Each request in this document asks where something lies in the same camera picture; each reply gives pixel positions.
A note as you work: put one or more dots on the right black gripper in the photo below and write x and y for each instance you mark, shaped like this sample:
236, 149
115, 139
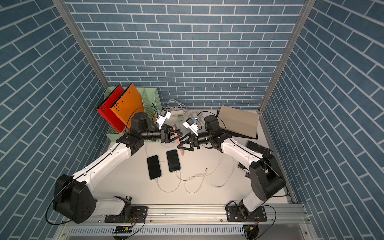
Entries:
193, 142

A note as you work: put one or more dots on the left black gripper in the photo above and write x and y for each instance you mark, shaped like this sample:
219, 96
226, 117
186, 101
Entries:
164, 137

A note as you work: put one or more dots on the black phone green case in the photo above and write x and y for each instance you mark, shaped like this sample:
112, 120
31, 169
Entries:
173, 161
154, 167

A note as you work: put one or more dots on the black phone pink case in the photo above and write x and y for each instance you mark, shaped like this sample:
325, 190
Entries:
179, 141

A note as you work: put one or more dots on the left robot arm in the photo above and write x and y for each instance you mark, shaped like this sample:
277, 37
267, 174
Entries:
73, 195

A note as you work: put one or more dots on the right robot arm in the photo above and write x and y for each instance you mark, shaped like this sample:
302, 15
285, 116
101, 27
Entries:
266, 175

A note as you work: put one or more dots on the white power strip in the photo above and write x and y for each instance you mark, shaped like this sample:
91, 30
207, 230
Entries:
176, 113

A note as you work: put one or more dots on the green USB charger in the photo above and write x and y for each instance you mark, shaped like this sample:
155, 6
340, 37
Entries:
180, 118

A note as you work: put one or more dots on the green mesh file organizer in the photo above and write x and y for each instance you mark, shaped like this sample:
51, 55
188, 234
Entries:
151, 102

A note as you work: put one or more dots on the orange folder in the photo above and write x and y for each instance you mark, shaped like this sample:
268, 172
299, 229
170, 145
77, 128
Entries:
128, 104

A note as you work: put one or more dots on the black book gold emblem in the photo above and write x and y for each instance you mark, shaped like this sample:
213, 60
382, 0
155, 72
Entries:
258, 148

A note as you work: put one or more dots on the red folder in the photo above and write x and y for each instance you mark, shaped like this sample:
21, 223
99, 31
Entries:
105, 109

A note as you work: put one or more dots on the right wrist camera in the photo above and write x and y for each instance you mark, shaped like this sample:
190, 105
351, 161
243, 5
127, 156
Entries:
191, 124

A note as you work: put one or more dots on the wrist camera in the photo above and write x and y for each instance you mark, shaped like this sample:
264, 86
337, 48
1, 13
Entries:
191, 124
163, 115

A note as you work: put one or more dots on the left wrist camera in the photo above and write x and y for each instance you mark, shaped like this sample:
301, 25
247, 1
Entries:
163, 115

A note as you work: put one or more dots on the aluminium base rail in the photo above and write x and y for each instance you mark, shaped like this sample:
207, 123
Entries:
215, 214

